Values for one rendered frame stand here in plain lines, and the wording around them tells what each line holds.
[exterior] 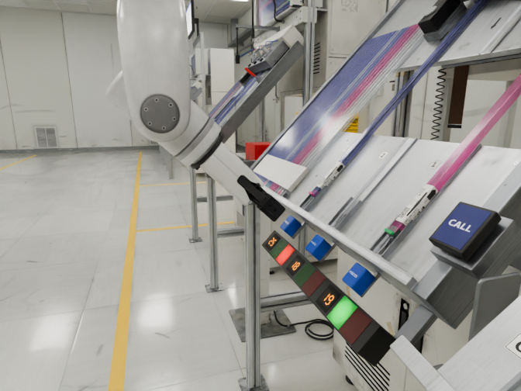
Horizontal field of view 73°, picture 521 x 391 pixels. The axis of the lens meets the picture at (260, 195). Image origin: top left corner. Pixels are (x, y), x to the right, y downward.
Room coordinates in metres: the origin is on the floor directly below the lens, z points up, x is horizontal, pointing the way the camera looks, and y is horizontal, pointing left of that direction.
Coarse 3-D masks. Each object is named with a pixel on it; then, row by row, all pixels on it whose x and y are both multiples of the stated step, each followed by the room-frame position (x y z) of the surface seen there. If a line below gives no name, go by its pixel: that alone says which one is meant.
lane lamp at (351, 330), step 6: (354, 312) 0.38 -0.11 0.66; (360, 312) 0.37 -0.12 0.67; (348, 318) 0.38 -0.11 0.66; (354, 318) 0.37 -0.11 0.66; (360, 318) 0.37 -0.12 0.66; (366, 318) 0.36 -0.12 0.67; (348, 324) 0.37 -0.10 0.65; (354, 324) 0.36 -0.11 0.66; (360, 324) 0.36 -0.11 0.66; (366, 324) 0.35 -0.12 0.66; (342, 330) 0.37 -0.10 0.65; (348, 330) 0.36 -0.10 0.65; (354, 330) 0.36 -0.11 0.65; (360, 330) 0.35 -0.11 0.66; (348, 336) 0.36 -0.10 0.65; (354, 336) 0.35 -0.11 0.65
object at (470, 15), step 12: (480, 0) 0.72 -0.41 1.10; (468, 12) 0.72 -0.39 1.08; (456, 36) 0.70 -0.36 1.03; (444, 48) 0.70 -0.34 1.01; (432, 60) 0.69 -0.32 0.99; (420, 72) 0.68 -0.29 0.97; (408, 84) 0.68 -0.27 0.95; (396, 96) 0.67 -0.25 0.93; (384, 108) 0.67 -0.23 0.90; (384, 120) 0.66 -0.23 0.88; (372, 132) 0.65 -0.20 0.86; (360, 144) 0.65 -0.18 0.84; (348, 156) 0.64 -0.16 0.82; (312, 192) 0.62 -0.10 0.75
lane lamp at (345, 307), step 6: (342, 300) 0.41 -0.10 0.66; (348, 300) 0.40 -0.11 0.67; (336, 306) 0.40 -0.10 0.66; (342, 306) 0.40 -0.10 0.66; (348, 306) 0.39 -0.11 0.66; (354, 306) 0.38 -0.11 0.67; (330, 312) 0.40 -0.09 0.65; (336, 312) 0.40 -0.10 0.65; (342, 312) 0.39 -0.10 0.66; (348, 312) 0.38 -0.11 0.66; (330, 318) 0.40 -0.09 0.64; (336, 318) 0.39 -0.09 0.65; (342, 318) 0.38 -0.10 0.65; (336, 324) 0.38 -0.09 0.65; (342, 324) 0.38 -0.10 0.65
